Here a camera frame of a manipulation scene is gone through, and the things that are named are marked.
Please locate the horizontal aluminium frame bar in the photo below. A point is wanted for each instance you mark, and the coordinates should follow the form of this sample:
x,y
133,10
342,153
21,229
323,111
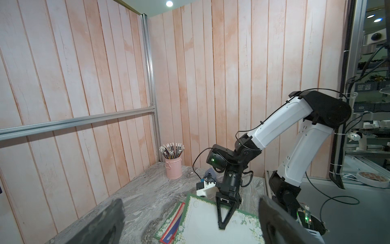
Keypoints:
x,y
27,130

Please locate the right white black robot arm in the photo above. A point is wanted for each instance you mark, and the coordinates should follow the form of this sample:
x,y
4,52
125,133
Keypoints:
x,y
306,120

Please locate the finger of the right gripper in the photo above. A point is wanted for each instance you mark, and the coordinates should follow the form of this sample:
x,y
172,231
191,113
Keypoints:
x,y
226,207

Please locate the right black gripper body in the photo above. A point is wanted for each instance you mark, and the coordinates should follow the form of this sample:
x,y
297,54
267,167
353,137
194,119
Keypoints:
x,y
232,164

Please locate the green floral stationery paper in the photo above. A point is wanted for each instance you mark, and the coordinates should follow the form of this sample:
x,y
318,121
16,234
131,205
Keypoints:
x,y
168,221
199,225

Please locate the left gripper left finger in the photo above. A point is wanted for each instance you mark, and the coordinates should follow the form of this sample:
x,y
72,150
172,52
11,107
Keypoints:
x,y
105,228

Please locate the bundle of pencils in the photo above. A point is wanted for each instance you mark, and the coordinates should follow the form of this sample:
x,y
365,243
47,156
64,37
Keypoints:
x,y
172,150

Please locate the pink pencil cup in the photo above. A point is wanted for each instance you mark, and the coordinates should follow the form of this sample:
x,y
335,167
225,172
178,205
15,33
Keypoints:
x,y
173,168

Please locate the grey blue hole punch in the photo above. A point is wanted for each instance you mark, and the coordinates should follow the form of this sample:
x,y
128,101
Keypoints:
x,y
210,176

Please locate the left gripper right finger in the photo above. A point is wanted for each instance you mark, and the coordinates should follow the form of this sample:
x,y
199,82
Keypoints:
x,y
279,227

